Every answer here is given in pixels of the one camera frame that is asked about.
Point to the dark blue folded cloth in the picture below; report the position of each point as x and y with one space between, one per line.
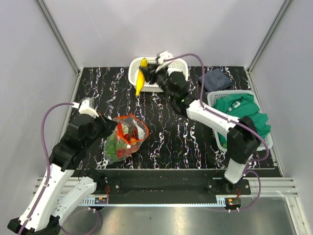
215 80

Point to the white perforated plastic basket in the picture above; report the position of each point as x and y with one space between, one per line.
177 65

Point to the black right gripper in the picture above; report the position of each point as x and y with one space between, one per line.
150 72

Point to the red fake strawberries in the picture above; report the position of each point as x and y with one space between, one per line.
124 149

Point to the clear zip top bag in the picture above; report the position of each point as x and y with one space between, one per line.
136 127

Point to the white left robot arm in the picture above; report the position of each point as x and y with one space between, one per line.
47 213

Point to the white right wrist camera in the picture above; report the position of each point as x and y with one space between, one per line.
162 57

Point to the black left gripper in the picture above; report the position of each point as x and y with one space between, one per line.
108 124

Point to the yellow fake banana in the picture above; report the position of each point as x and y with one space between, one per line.
140 77

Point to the white laundry basket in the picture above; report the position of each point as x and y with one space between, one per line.
213 96

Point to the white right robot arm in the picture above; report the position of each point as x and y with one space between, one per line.
240 133

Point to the black marble pattern mat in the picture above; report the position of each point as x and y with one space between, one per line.
174 142

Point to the green fake lettuce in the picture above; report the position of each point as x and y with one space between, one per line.
110 148

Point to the green garment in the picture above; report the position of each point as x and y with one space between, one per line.
241 105

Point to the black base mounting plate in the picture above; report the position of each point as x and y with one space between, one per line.
170 187

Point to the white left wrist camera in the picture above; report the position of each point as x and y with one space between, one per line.
86 106

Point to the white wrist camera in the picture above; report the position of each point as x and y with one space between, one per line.
86 106
162 57

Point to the red fake chili pepper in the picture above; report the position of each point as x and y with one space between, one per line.
123 131

